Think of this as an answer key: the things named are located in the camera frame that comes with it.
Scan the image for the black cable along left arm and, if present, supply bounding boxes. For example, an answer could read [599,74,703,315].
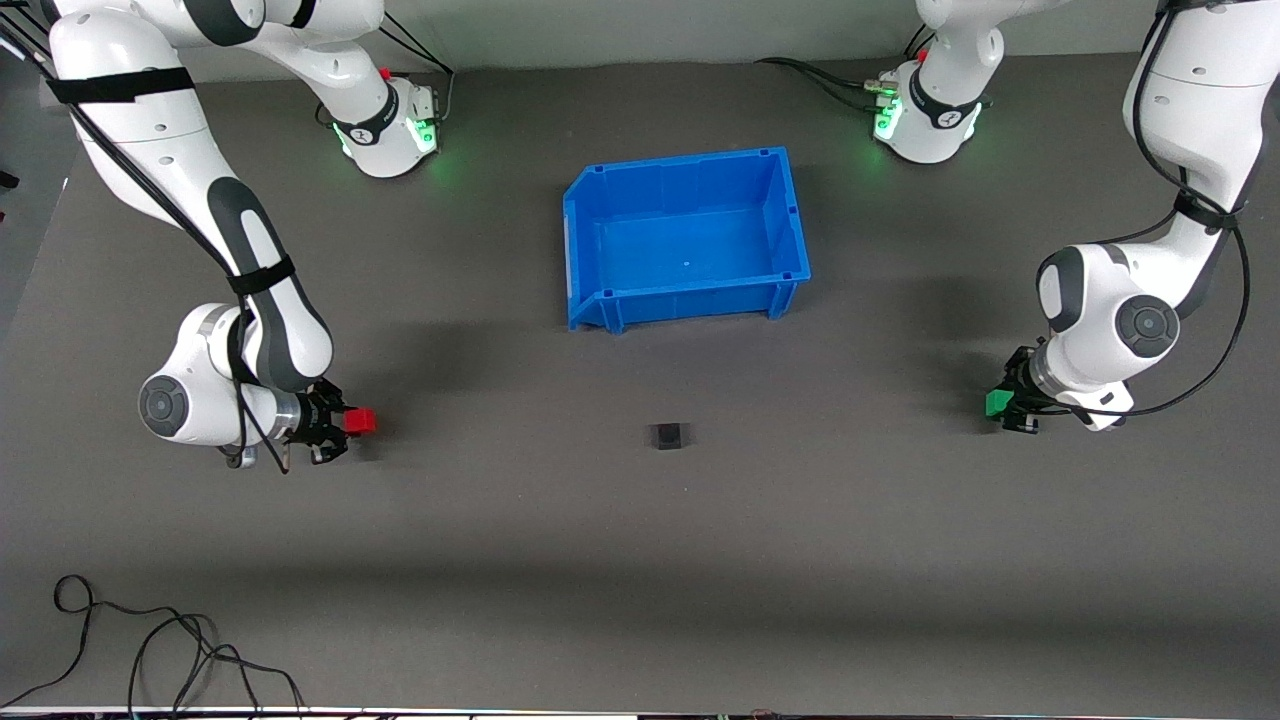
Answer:
[1048,0,1253,419]

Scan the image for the blue plastic storage bin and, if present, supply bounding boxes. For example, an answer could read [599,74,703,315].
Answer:
[562,147,812,334]

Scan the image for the black cable along right arm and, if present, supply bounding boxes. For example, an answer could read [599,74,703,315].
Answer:
[0,18,293,475]

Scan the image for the black right arm base cable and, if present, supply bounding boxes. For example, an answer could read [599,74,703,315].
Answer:
[316,10,457,129]

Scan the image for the black left arm base cable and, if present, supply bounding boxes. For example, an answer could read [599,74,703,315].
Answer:
[754,22,936,113]

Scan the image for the loose tangled black cable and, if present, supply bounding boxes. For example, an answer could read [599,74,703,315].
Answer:
[0,575,307,715]

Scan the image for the black arm base cable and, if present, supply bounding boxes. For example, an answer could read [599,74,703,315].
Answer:
[316,10,457,129]
[754,22,936,113]

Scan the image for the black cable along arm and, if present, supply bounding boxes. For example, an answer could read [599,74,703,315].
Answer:
[1048,0,1253,419]
[0,18,293,475]

